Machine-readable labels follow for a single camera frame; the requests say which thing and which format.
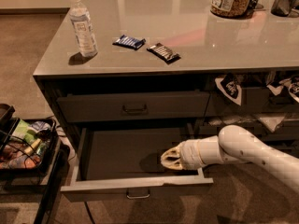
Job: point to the dark glass container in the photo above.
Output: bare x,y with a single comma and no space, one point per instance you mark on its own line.
283,8

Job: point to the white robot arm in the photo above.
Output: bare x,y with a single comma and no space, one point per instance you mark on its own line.
233,144

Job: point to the grey drawer cabinet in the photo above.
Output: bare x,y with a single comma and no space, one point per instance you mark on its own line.
209,46

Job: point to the clear plastic water bottle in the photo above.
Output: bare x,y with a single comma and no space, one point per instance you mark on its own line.
83,28

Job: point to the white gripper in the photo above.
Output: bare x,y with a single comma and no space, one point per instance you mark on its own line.
191,154

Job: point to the grey drawer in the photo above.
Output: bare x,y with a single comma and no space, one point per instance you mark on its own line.
125,164
285,131
128,106
254,100

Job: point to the large nut jar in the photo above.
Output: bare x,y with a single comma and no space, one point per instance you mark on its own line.
229,8

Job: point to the white plastic bag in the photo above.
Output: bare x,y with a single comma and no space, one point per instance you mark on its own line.
269,121

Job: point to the dark brown candy bar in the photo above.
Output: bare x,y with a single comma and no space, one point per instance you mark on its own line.
164,53

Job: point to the blue candy bar wrapper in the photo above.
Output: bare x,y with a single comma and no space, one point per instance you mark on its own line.
129,42

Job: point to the black white snack bag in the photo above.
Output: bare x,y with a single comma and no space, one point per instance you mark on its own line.
230,88

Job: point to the green snack bag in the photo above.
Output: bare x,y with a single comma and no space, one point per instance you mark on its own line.
31,134

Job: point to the black wire basket cart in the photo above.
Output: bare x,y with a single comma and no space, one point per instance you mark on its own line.
29,183

